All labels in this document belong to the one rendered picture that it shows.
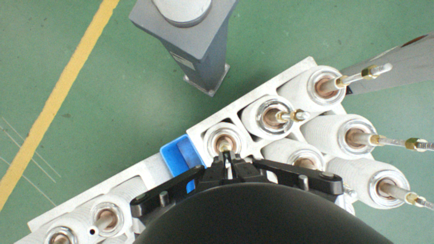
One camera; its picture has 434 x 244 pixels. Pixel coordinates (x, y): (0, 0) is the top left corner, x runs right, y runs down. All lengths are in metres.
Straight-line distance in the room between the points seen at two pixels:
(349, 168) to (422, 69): 0.21
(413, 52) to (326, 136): 0.20
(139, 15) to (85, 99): 0.55
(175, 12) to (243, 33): 0.42
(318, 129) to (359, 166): 0.11
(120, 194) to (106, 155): 0.36
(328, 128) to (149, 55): 0.66
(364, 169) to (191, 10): 0.44
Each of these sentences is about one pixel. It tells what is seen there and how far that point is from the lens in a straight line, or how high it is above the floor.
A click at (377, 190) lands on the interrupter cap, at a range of 0.42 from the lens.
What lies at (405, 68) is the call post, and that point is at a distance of 0.43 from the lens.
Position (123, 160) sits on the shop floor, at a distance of 0.67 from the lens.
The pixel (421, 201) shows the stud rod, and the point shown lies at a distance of 0.41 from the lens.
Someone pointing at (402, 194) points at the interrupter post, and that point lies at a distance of 0.41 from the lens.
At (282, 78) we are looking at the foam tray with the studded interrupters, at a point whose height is 0.18.
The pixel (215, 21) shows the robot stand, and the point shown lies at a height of 0.30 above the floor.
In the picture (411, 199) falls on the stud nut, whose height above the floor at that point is 0.29.
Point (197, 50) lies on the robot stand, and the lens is 0.23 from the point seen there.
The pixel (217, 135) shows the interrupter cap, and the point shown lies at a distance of 0.24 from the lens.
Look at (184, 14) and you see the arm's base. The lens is 0.24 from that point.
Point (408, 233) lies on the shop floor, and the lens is 1.01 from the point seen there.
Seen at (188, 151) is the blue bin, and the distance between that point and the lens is 0.52.
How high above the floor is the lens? 0.49
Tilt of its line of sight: 88 degrees down
